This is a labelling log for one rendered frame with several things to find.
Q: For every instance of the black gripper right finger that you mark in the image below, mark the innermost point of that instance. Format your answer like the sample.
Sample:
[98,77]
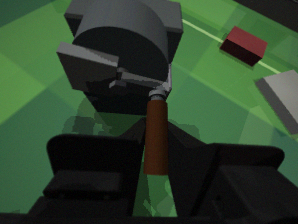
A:
[193,163]

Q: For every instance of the dark red block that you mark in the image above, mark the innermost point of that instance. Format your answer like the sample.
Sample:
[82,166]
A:
[244,46]

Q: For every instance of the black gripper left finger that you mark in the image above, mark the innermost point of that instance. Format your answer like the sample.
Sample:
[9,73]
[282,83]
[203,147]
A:
[92,153]

